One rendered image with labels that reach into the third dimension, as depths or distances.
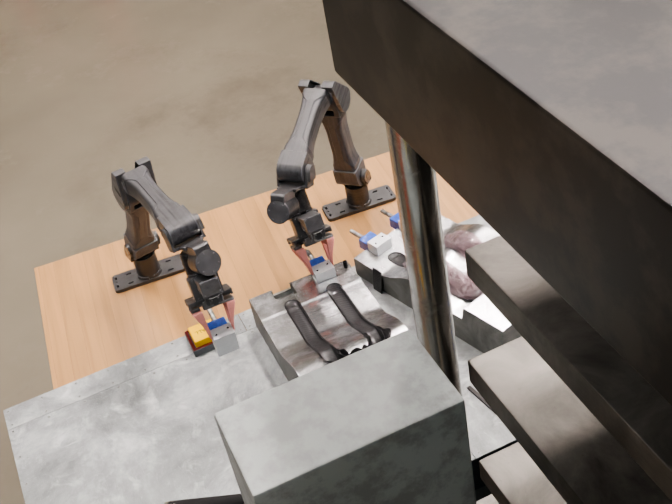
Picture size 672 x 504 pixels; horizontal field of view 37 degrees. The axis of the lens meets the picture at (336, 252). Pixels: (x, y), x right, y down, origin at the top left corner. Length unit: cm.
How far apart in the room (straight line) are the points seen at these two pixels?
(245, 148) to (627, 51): 381
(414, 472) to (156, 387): 115
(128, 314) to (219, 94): 262
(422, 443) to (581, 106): 63
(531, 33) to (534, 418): 73
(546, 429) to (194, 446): 98
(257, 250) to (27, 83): 324
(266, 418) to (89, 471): 101
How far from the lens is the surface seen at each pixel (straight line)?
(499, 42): 97
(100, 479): 230
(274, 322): 237
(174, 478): 224
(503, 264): 142
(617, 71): 91
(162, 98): 524
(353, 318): 235
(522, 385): 160
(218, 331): 228
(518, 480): 180
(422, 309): 156
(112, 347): 259
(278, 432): 135
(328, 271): 243
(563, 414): 156
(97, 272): 284
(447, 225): 261
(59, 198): 472
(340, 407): 136
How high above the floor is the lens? 246
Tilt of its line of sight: 39 degrees down
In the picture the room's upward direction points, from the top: 12 degrees counter-clockwise
